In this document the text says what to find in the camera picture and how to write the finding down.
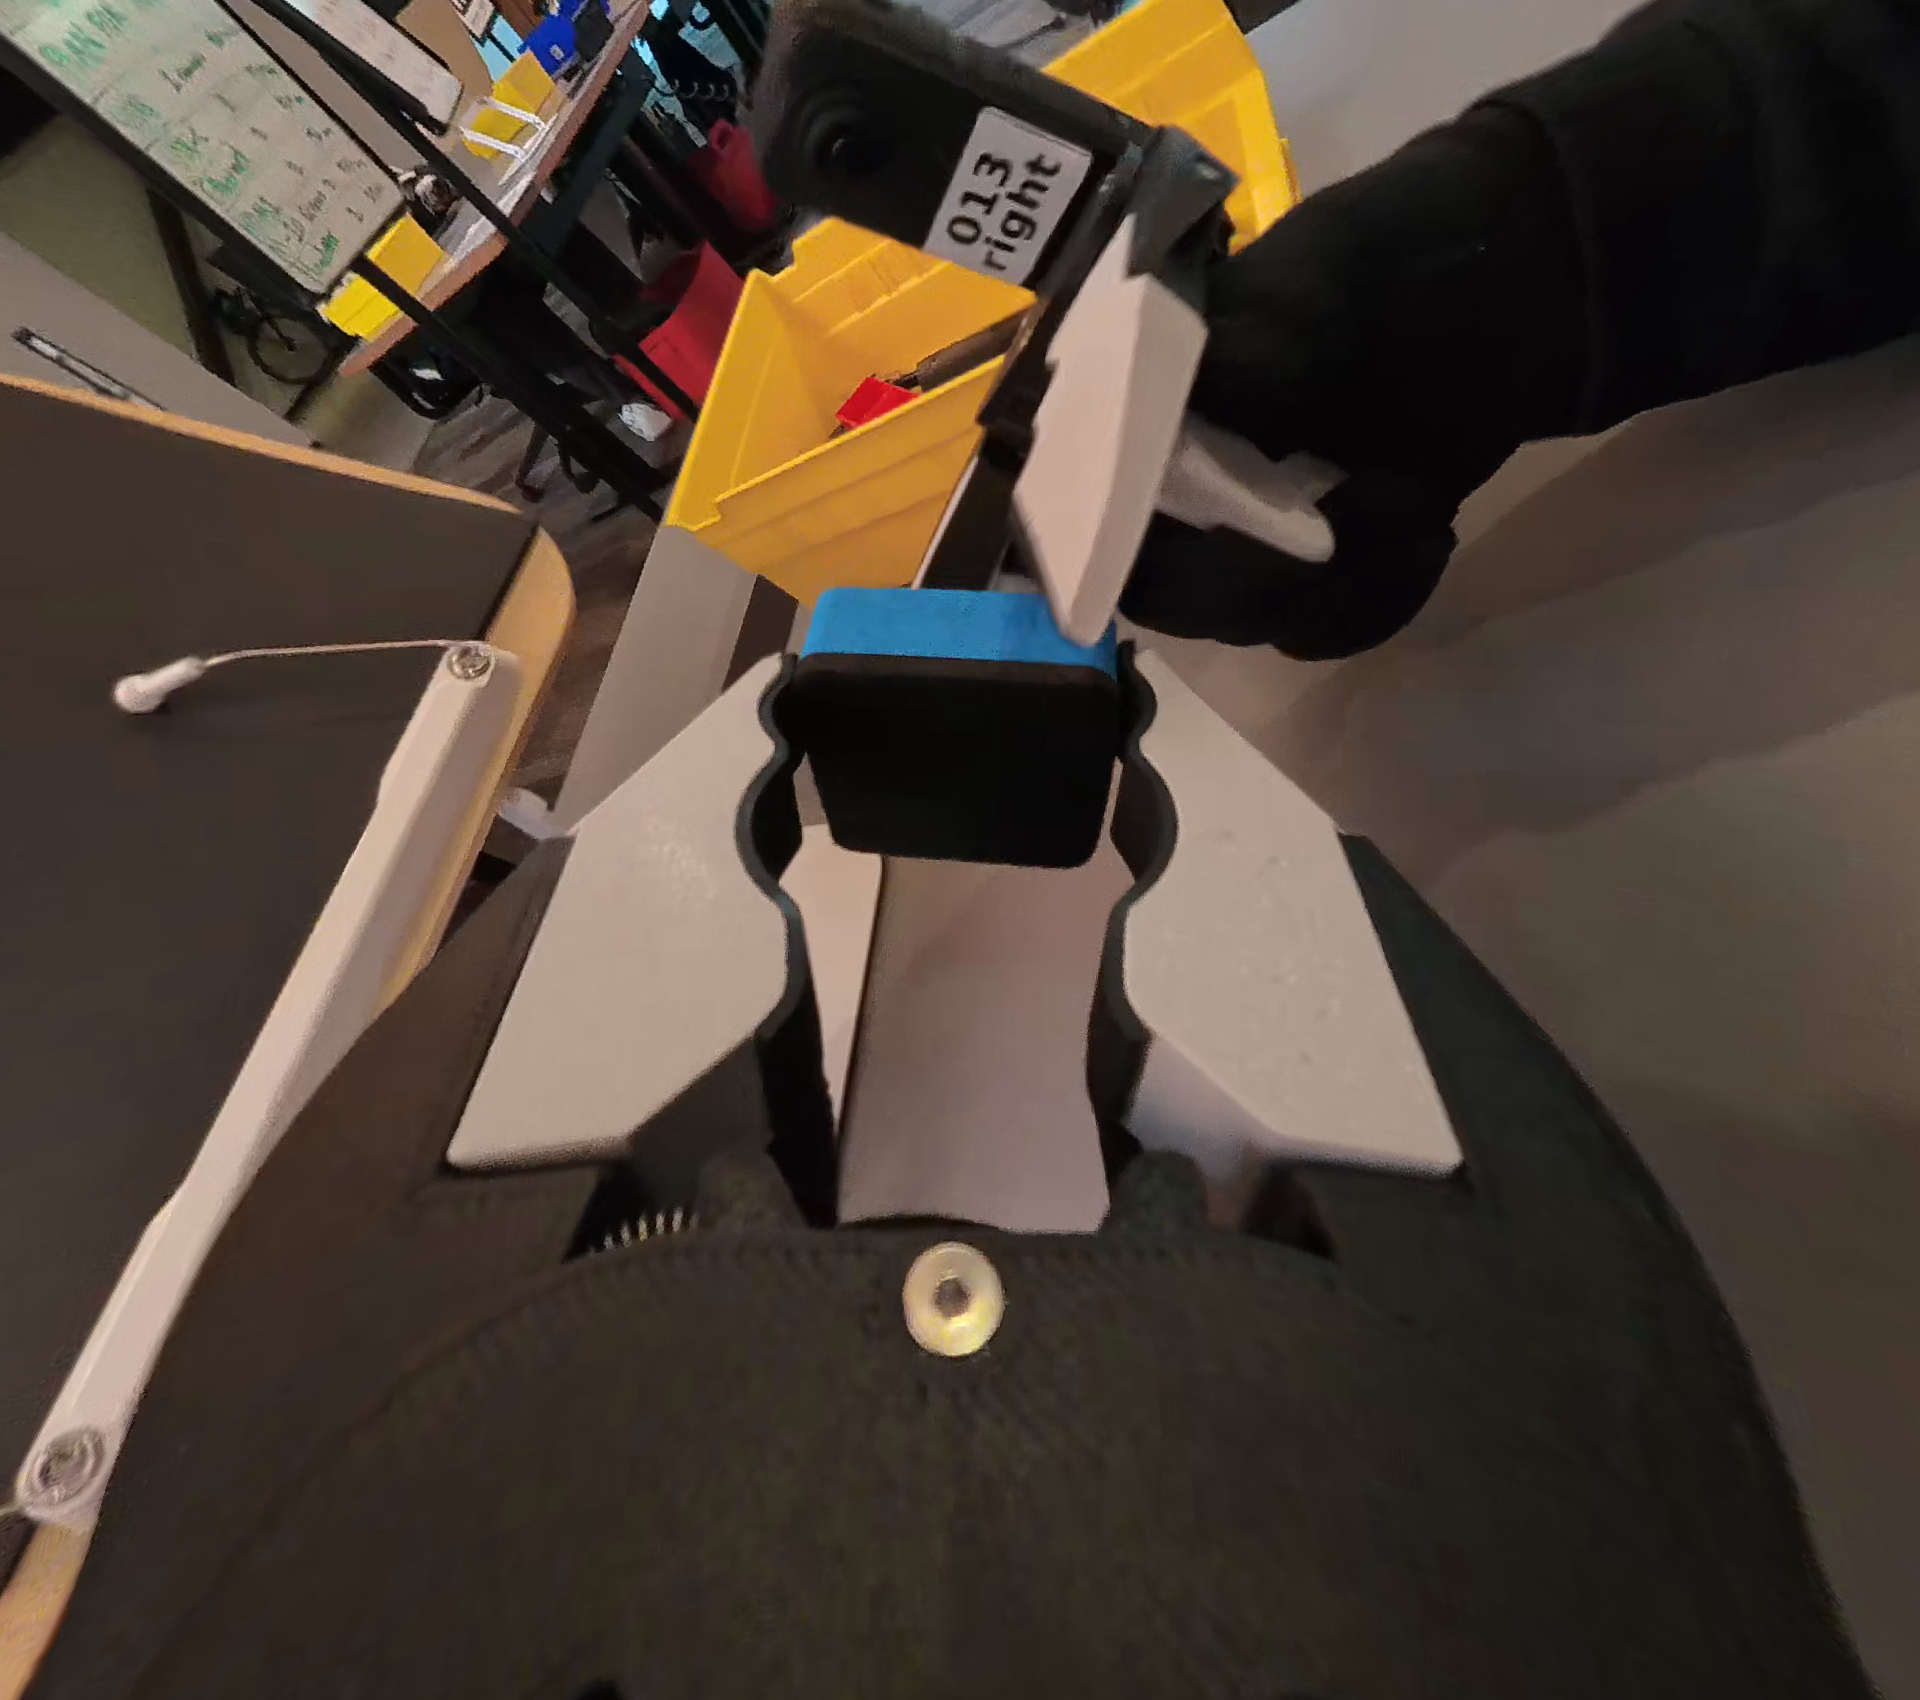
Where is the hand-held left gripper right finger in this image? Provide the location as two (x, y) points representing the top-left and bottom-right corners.
(1106, 648), (1465, 1228)

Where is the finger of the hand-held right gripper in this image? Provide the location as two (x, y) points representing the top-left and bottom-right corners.
(1004, 256), (1212, 648)
(913, 303), (1060, 597)

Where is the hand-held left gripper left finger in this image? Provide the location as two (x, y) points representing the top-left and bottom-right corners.
(442, 655), (836, 1228)

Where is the yellow plastic bin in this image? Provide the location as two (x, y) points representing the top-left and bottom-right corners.
(664, 0), (1302, 604)

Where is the blue felt eraser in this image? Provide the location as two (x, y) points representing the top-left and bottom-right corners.
(771, 584), (1126, 869)

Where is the person's right forearm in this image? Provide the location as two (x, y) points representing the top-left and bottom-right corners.
(1438, 0), (1920, 486)

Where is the black oblong object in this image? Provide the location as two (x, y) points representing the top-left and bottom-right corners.
(895, 322), (1021, 385)

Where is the small blue bin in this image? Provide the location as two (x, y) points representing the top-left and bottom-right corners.
(518, 0), (618, 74)

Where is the small yellow bin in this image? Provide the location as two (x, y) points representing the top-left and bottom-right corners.
(319, 213), (444, 334)
(460, 59), (559, 160)

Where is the wooden board with black mat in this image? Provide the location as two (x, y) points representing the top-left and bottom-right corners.
(0, 369), (580, 1663)

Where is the long wooden table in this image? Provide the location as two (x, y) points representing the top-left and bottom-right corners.
(319, 0), (754, 381)

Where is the white sign board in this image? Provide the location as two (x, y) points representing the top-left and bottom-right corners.
(0, 0), (405, 294)

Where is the wire page holder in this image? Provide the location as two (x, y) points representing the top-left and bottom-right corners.
(116, 639), (496, 714)

